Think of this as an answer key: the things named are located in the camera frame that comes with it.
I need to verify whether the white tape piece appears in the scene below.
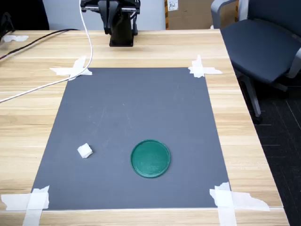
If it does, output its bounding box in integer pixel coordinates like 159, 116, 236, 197
0, 185, 50, 226
49, 55, 94, 82
187, 54, 223, 79
209, 181, 270, 226

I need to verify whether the dark grey mat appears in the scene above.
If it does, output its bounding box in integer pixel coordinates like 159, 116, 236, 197
31, 67, 232, 211

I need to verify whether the large black object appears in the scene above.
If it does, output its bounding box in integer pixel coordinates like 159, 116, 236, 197
0, 0, 50, 31

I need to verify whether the dark grey office chair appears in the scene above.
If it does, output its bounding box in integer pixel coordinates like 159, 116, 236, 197
210, 0, 301, 124

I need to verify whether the small white plastic terminal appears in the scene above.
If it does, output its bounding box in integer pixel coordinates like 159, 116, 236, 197
77, 142, 94, 160

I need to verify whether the black cable on table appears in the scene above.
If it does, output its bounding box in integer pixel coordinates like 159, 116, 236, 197
0, 28, 82, 62

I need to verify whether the round green lid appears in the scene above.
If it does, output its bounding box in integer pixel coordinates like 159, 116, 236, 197
130, 139, 171, 179

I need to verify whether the small white tape scrap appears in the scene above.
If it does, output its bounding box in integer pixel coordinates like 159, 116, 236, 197
2, 35, 29, 43

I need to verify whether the brown cardboard box with label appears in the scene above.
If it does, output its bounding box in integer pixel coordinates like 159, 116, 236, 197
165, 0, 239, 31

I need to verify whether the white camera cable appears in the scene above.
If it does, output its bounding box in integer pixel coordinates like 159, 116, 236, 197
0, 0, 94, 104

